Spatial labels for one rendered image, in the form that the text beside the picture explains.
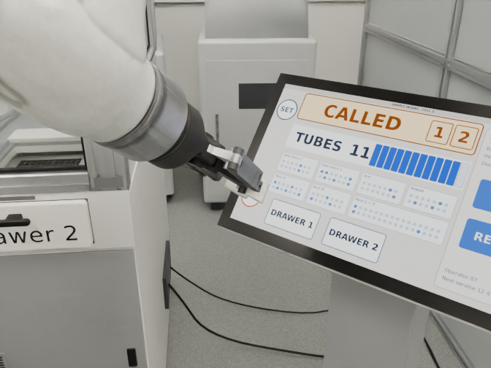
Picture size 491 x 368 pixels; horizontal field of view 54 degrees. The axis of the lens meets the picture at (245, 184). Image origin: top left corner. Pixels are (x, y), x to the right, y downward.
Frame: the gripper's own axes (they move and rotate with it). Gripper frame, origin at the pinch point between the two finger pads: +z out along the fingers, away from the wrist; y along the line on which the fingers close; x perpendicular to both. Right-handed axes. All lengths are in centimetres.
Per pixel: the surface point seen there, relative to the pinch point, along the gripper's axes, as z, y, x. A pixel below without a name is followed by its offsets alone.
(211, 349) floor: 117, 61, 46
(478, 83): 107, -7, -73
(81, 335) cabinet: 37, 52, 40
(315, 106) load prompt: 17.2, 2.7, -19.7
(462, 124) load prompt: 17.0, -21.6, -20.2
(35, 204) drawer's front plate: 10, 53, 14
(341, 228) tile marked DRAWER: 16.9, -9.0, 0.0
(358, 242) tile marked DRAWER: 16.9, -12.2, 1.2
